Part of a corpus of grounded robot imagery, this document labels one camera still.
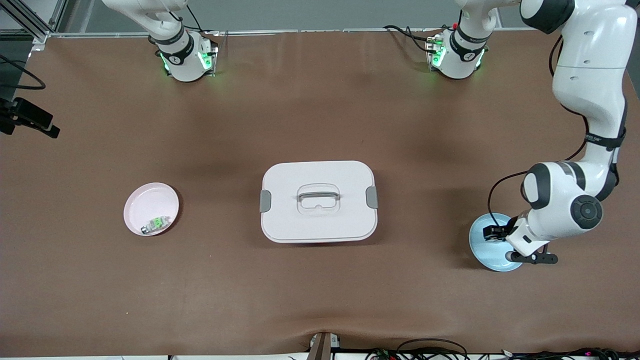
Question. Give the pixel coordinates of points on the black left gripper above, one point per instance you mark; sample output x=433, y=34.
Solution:
x=501, y=231

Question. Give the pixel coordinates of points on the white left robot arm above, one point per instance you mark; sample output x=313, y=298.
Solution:
x=590, y=75

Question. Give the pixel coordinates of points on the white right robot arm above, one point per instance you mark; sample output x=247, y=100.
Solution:
x=185, y=65

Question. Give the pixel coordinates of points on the light blue round plate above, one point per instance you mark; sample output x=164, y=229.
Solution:
x=492, y=255

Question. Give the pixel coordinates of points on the grey box latch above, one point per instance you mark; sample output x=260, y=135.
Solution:
x=372, y=197
x=265, y=201

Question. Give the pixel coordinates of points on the pink round plate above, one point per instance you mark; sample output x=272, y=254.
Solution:
x=147, y=202

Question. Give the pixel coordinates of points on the pink box with white lid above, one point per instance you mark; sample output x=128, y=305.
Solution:
x=320, y=225

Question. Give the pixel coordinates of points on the green and white switch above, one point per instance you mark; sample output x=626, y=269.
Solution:
x=156, y=224

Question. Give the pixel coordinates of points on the metal table edge bracket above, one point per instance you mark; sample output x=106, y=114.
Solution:
x=323, y=346

